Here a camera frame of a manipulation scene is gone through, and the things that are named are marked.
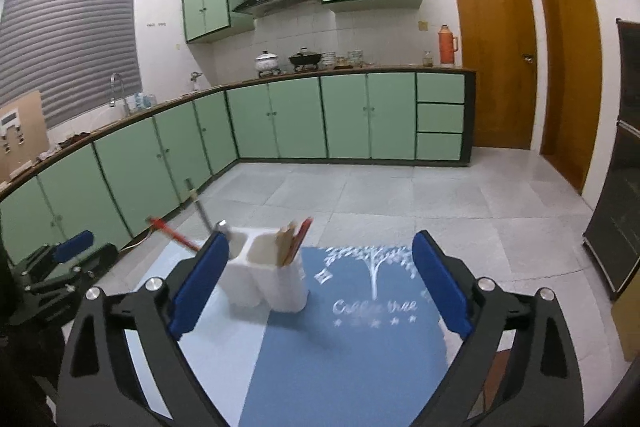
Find black wok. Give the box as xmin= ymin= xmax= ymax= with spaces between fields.
xmin=288 ymin=47 xmax=324 ymax=70

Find bottles by sink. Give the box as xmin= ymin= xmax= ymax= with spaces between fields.
xmin=126 ymin=91 xmax=160 ymax=112

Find chrome sink faucet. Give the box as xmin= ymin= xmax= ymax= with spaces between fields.
xmin=109 ymin=73 xmax=132 ymax=116

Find light blue table mat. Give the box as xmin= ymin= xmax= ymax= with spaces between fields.
xmin=122 ymin=239 xmax=306 ymax=427

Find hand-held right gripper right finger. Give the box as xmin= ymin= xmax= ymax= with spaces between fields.
xmin=412 ymin=230 xmax=586 ymax=427

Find wooden door with handle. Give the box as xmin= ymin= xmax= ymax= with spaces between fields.
xmin=446 ymin=0 xmax=539 ymax=152

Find brown cardboard sheet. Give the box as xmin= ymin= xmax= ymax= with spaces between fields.
xmin=0 ymin=90 xmax=51 ymax=184

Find plain wooden door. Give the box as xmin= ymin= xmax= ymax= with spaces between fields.
xmin=533 ymin=0 xmax=604 ymax=196

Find orange thermos flask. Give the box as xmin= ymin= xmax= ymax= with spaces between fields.
xmin=438 ymin=24 xmax=460 ymax=68

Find silver cooking pot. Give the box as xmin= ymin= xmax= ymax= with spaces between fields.
xmin=254 ymin=50 xmax=282 ymax=74

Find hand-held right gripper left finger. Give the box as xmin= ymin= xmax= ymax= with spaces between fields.
xmin=56 ymin=232 xmax=231 ymax=427

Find stacked bowls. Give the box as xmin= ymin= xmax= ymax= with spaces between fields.
xmin=322 ymin=50 xmax=365 ymax=68

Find black range hood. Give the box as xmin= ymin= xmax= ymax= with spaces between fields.
xmin=231 ymin=0 xmax=322 ymax=18

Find white plastic container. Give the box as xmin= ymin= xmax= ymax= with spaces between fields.
xmin=220 ymin=229 xmax=264 ymax=309
xmin=246 ymin=229 xmax=310 ymax=314

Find grey window blind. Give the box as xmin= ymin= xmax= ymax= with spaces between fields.
xmin=0 ymin=0 xmax=144 ymax=130

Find black glass cabinet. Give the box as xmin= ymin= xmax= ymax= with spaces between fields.
xmin=582 ymin=17 xmax=640 ymax=304

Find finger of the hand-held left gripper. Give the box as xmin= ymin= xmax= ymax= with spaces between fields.
xmin=17 ymin=230 xmax=96 ymax=282
xmin=27 ymin=243 xmax=119 ymax=295

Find green base kitchen cabinets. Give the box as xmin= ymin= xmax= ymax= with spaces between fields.
xmin=0 ymin=67 xmax=477 ymax=260

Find dark blue printed tablecloth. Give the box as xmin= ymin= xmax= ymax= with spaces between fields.
xmin=239 ymin=246 xmax=449 ymax=427

